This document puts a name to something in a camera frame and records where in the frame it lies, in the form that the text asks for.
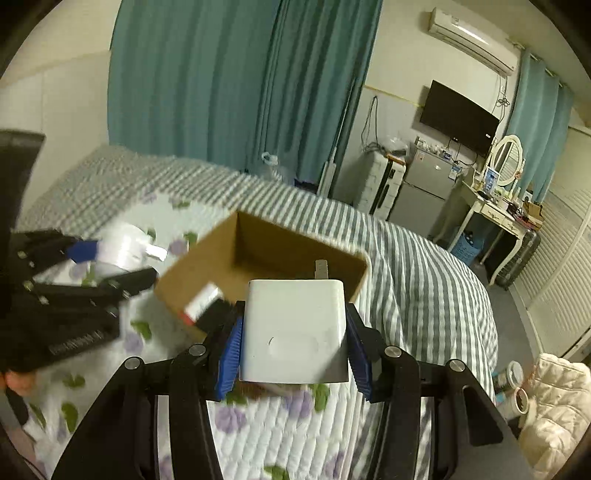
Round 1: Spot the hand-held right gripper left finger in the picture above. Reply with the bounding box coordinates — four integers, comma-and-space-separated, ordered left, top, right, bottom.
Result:
51, 301, 246, 480

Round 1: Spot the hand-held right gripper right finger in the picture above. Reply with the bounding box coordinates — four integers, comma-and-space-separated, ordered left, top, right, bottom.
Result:
345, 304, 536, 480

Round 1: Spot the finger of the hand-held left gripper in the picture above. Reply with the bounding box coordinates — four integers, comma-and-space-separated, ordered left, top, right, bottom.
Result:
27, 267, 158, 306
13, 228, 100, 267

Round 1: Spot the white tape roll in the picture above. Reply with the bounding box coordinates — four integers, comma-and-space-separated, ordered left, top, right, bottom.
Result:
94, 220, 168, 274

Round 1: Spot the white charger adapter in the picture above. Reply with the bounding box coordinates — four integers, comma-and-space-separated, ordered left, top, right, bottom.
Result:
237, 260, 350, 385

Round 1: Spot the brown cardboard box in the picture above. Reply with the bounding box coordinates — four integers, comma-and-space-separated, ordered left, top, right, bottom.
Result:
154, 210, 371, 343

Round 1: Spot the person's left hand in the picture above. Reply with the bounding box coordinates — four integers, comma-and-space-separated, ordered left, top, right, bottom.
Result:
0, 370, 40, 398

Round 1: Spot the small white red black packet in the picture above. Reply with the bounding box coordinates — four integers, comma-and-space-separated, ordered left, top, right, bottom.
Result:
182, 282, 223, 325

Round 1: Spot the bed with striped cover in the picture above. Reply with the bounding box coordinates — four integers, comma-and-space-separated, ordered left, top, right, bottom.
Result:
18, 144, 500, 480

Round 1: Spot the floral quilt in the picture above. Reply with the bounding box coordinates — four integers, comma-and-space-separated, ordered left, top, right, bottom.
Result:
18, 188, 370, 480

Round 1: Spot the white lidded jar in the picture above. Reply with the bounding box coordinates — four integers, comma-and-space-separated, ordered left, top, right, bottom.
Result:
493, 360, 525, 394

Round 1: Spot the blue laundry basket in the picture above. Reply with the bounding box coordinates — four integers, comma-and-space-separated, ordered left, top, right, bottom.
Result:
450, 231, 484, 267

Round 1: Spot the white open cup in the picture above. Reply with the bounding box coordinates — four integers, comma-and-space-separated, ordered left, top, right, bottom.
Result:
501, 387, 533, 420

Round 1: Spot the white drawer cabinet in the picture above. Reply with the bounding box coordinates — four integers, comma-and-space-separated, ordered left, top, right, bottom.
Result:
353, 150, 407, 220

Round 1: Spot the grey refrigerator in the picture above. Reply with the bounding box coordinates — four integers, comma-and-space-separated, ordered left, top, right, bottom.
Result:
387, 142, 468, 228

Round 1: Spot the white plastic bag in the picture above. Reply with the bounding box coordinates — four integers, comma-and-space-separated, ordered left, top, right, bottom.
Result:
261, 151, 283, 182

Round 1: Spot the white folded rack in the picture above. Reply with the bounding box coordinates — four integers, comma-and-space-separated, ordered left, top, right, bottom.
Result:
318, 161, 339, 197

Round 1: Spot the dark grey suitcase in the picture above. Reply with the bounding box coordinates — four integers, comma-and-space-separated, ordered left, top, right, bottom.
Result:
496, 228, 542, 291

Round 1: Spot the white puffy jacket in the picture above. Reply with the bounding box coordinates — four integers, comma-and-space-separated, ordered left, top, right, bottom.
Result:
518, 353, 591, 480

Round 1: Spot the white vanity desk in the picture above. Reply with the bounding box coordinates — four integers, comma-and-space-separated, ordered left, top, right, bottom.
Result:
433, 174, 542, 286

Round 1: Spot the wide teal curtain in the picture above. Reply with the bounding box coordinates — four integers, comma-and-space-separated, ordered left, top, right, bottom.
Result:
107, 0, 385, 186

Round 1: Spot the clear plastic bag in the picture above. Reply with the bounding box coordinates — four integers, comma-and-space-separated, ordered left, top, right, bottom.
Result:
378, 136, 410, 156

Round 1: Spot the white louvered wardrobe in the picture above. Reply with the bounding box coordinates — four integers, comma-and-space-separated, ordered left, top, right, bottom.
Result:
507, 124, 591, 361

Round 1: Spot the oval vanity mirror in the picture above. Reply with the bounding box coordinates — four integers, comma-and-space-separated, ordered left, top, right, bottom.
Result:
484, 134, 526, 188

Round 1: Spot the narrow teal curtain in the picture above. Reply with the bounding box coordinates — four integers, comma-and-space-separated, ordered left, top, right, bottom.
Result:
505, 46, 574, 200

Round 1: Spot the white air conditioner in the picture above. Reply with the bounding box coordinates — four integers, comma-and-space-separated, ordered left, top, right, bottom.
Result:
427, 6, 519, 77

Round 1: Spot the hanging black cable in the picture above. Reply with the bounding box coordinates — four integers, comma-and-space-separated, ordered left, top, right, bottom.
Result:
362, 95, 380, 154

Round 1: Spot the black wall television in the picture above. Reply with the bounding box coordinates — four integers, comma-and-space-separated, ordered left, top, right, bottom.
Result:
419, 79, 501, 158

